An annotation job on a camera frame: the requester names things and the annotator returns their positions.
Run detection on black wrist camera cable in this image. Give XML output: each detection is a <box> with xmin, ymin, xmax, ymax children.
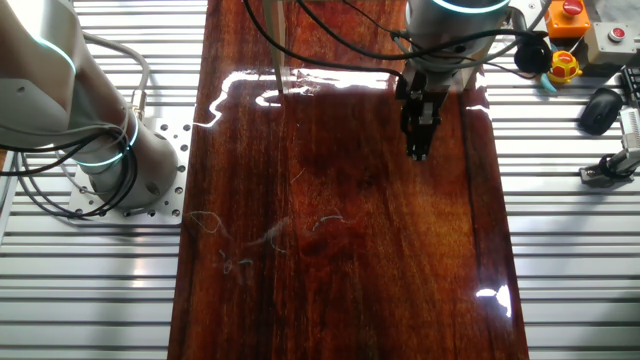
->
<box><xmin>294</xmin><ymin>0</ymin><xmax>551</xmax><ymax>64</ymax></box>

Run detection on orange emergency stop box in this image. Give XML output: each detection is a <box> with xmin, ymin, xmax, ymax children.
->
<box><xmin>544</xmin><ymin>0</ymin><xmax>592</xmax><ymax>40</ymax></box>

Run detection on thick grey robot cable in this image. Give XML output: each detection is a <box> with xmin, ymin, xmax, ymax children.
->
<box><xmin>82</xmin><ymin>32</ymin><xmax>151</xmax><ymax>121</ymax></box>

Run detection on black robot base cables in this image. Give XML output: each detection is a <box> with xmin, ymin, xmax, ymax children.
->
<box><xmin>0</xmin><ymin>124</ymin><xmax>140</xmax><ymax>221</ymax></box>

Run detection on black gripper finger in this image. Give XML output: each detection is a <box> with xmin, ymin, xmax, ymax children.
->
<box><xmin>407</xmin><ymin>99</ymin><xmax>443</xmax><ymax>162</ymax></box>
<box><xmin>400</xmin><ymin>99</ymin><xmax>415</xmax><ymax>146</ymax></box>

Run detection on black keyboard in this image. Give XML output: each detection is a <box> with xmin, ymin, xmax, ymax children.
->
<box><xmin>619</xmin><ymin>66</ymin><xmax>640</xmax><ymax>109</ymax></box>

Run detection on grey box with red button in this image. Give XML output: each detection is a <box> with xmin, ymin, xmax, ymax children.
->
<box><xmin>583</xmin><ymin>20</ymin><xmax>640</xmax><ymax>66</ymax></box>

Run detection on dark red wooden board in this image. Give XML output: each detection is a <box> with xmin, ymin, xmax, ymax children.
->
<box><xmin>167</xmin><ymin>0</ymin><xmax>530</xmax><ymax>360</ymax></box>

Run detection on beige shelf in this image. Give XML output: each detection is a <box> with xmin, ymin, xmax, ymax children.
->
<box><xmin>263</xmin><ymin>0</ymin><xmax>501</xmax><ymax>96</ymax></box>

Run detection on yellow turtle toy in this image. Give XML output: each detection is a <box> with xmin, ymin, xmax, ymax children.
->
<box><xmin>539</xmin><ymin>49</ymin><xmax>584</xmax><ymax>94</ymax></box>

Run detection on silver ribbed camera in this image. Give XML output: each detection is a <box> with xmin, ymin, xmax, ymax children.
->
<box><xmin>618</xmin><ymin>106</ymin><xmax>640</xmax><ymax>151</ymax></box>

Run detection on wrist camera on silver bracket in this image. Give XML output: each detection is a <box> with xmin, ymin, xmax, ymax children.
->
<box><xmin>507</xmin><ymin>0</ymin><xmax>554</xmax><ymax>76</ymax></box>

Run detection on silver robot mounting plate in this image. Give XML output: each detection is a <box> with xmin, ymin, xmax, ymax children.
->
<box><xmin>67</xmin><ymin>117</ymin><xmax>194</xmax><ymax>226</ymax></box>

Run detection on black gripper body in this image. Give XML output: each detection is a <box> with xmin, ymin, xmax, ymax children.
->
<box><xmin>394</xmin><ymin>67</ymin><xmax>452</xmax><ymax>104</ymax></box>

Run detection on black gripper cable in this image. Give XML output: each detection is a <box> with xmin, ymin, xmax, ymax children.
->
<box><xmin>242</xmin><ymin>0</ymin><xmax>409</xmax><ymax>81</ymax></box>

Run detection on black computer mouse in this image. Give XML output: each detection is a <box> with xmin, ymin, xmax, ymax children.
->
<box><xmin>578</xmin><ymin>87</ymin><xmax>625</xmax><ymax>136</ymax></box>

